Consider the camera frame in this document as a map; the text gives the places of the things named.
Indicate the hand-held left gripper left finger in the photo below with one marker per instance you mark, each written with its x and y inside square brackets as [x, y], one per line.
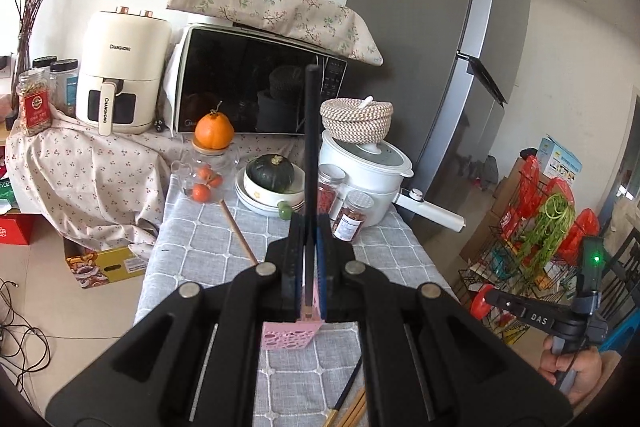
[295, 267]

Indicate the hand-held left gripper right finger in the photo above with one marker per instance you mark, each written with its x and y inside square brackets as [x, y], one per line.
[322, 267]

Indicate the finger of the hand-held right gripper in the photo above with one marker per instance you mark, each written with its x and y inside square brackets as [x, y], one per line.
[505, 302]

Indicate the pink perforated utensil basket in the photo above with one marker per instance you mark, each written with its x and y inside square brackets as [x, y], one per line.
[287, 337]

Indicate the black chopstick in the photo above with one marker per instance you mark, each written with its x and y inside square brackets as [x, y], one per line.
[350, 379]
[312, 147]

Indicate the person's right hand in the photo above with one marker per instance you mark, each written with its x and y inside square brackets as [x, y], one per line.
[592, 372]

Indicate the black chair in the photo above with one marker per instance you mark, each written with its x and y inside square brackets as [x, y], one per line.
[622, 267]

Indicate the labelled clear spice jar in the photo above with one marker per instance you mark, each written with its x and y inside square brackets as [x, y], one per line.
[350, 217]

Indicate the small green object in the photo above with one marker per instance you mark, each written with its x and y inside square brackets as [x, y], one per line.
[284, 211]

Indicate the green leafy vegetables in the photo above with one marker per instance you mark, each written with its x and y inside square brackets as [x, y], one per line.
[550, 227]

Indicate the tall clear spice jar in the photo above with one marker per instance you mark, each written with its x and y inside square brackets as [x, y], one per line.
[330, 192]

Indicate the stacked white bowls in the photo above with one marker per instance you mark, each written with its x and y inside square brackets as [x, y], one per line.
[250, 206]

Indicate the brown cardboard boxes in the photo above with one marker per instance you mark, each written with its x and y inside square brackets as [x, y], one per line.
[490, 227]

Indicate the white bowl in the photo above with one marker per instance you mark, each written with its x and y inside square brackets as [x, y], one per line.
[260, 194]

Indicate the dark green pumpkin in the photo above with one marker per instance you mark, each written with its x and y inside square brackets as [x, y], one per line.
[275, 172]

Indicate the grey checked tablecloth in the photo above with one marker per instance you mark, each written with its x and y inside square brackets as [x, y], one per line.
[200, 247]

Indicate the white electric cooking pot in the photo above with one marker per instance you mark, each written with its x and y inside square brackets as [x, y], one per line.
[370, 172]

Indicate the small tangerine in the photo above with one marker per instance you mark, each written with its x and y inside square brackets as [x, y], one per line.
[204, 173]
[201, 192]
[216, 181]

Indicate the blue printed box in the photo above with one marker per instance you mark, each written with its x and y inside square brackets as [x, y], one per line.
[560, 157]

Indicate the glass jar with tangerines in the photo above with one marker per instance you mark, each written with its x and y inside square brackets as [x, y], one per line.
[225, 162]

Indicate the large orange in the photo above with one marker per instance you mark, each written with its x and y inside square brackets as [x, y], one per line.
[214, 129]

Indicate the white spoon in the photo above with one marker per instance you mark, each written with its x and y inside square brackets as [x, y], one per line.
[366, 102]

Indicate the yellow cardboard box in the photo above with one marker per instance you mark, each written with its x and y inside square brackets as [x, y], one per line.
[105, 267]

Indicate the black door microwave oven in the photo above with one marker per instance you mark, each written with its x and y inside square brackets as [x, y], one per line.
[250, 77]

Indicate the black power plug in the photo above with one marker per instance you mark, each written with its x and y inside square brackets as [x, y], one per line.
[160, 124]

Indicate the floral tablecloth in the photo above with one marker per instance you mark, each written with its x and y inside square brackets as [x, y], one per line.
[90, 177]

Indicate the grey refrigerator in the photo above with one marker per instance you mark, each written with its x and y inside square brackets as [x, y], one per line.
[425, 57]

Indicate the floral appliance cover cloth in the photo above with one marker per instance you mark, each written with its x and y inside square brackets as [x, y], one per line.
[270, 2]

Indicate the cream air fryer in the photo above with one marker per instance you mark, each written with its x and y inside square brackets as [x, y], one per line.
[130, 57]

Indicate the red box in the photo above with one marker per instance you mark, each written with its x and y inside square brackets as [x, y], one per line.
[20, 229]

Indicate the black lid clear jar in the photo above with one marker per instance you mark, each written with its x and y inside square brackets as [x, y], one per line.
[64, 87]
[45, 63]

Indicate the red label nut jar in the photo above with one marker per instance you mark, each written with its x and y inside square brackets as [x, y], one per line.
[34, 107]

